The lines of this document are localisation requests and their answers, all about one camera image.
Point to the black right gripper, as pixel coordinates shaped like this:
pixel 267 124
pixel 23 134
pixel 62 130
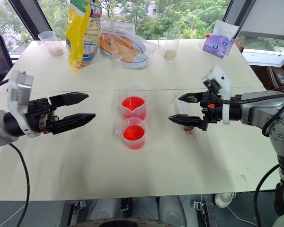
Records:
pixel 211 111

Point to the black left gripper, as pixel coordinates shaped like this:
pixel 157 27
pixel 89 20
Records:
pixel 39 113

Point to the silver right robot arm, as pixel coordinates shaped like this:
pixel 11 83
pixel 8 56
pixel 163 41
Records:
pixel 262 106

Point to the dark rounded robot base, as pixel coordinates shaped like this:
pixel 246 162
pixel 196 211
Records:
pixel 118 223

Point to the large beaker red liquid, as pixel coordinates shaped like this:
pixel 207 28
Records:
pixel 132 104

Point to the small beaker red liquid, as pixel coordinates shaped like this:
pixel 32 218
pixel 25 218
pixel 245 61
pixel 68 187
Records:
pixel 133 133

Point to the clear measuring cup with grains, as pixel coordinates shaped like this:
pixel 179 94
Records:
pixel 53 45

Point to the empty clear beaker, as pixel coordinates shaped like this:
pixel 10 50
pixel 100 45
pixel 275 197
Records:
pixel 183 107

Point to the tall clear glass with beans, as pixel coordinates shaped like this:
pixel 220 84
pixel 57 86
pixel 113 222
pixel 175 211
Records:
pixel 169 45

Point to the purple tissue pack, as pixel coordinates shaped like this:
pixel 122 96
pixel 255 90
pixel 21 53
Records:
pixel 216 46

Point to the yellow snack bag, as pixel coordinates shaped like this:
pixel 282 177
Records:
pixel 81 35

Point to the clear plastic bag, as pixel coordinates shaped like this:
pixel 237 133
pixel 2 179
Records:
pixel 123 37

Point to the brown chair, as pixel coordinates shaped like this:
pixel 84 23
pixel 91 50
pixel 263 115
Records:
pixel 279 76

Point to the metal table clamp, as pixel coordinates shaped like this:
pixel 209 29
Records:
pixel 78 206
pixel 199 205

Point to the white sneaker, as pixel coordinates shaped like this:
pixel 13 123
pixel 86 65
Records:
pixel 223 199

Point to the grey robot legs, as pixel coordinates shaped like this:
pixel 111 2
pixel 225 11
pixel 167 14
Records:
pixel 170 210

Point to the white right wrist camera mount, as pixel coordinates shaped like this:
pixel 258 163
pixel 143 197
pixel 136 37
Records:
pixel 221 78

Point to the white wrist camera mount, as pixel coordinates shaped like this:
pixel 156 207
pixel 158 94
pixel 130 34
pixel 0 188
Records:
pixel 221 78
pixel 18 89

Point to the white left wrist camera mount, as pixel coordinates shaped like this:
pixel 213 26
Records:
pixel 18 89

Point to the black window frame beam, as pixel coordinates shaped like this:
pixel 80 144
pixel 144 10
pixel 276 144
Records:
pixel 30 16
pixel 239 14

